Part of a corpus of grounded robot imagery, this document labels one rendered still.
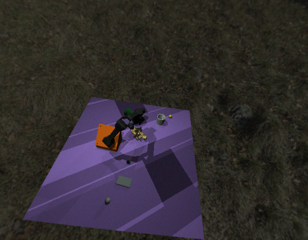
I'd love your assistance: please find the grey ball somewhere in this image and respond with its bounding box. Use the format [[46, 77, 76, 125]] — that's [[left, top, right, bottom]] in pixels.
[[105, 197, 111, 204]]

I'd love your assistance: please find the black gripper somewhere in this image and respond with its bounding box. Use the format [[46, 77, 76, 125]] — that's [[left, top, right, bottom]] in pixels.
[[127, 116, 145, 130]]

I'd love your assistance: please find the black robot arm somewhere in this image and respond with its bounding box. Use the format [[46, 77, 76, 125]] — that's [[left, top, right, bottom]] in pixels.
[[102, 108, 146, 148]]

